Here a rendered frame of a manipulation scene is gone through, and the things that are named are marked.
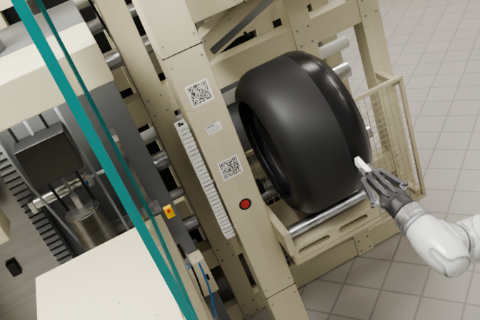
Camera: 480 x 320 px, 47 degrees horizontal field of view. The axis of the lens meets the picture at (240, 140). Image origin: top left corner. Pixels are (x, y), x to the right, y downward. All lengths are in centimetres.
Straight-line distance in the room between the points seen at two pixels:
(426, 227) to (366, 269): 159
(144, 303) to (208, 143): 59
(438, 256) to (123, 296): 79
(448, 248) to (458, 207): 187
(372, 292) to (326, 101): 143
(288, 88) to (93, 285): 82
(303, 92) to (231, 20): 50
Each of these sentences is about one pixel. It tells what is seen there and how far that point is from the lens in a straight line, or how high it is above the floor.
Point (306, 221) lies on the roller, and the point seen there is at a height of 92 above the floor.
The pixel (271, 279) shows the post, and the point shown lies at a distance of 217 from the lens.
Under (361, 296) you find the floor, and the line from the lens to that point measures 295.
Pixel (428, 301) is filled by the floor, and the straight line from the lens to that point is 288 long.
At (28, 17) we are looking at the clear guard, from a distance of 90.
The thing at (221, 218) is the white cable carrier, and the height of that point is 104.
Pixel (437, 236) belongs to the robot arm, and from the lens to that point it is 149.
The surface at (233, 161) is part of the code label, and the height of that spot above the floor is 124.
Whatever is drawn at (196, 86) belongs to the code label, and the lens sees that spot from 171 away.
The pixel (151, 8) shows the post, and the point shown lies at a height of 181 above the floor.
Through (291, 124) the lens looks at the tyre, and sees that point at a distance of 172.
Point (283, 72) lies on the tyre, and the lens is 183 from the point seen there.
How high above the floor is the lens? 217
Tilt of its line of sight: 29 degrees down
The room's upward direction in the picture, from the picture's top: 21 degrees counter-clockwise
